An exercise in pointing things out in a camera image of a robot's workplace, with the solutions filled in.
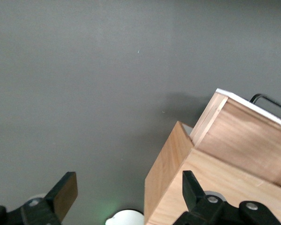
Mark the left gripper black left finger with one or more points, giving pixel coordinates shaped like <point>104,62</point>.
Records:
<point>61,194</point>

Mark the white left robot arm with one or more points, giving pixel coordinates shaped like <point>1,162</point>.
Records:
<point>126,218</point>

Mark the light wooden drawer cabinet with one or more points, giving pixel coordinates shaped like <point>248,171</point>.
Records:
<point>168,164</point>

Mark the wooden drawer with white front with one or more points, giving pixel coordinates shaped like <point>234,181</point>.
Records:
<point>236,131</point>

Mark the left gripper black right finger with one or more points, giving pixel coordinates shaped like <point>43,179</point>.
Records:
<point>196,194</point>

